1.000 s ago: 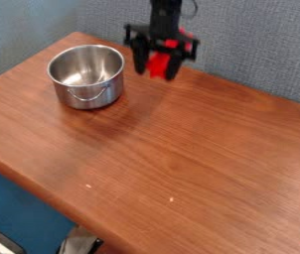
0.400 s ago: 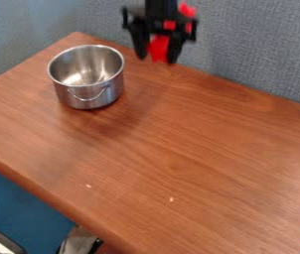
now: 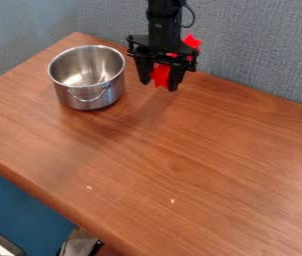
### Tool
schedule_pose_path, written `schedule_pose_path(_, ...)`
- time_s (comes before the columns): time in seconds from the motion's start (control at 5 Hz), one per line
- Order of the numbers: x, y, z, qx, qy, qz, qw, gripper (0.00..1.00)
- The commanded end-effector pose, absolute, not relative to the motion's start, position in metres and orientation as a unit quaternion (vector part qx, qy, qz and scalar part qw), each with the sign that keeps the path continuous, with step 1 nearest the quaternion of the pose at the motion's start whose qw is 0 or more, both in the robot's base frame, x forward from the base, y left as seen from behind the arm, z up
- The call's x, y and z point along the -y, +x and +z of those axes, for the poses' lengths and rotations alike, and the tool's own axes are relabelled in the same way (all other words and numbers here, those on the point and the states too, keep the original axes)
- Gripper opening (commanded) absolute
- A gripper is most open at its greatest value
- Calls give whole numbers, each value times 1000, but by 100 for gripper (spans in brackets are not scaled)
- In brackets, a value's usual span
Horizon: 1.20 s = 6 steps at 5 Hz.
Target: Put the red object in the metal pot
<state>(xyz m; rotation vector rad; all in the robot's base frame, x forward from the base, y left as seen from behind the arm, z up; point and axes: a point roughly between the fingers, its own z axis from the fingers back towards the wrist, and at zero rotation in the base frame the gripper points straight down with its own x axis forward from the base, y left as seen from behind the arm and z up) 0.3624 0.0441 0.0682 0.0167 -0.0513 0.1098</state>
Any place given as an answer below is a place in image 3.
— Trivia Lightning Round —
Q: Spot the red star-shaped block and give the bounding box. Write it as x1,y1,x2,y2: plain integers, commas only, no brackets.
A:
151,34,202,91

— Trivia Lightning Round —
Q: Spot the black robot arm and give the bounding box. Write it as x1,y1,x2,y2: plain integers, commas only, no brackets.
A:
126,0,202,91

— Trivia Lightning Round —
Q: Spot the grey metal bracket under table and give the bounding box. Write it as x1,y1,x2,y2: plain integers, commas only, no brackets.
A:
56,227,104,256

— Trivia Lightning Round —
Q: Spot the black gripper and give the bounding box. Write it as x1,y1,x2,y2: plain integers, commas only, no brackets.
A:
126,19,200,92

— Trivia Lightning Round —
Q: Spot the stainless steel pot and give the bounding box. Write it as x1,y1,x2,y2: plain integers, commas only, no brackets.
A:
48,45,126,111

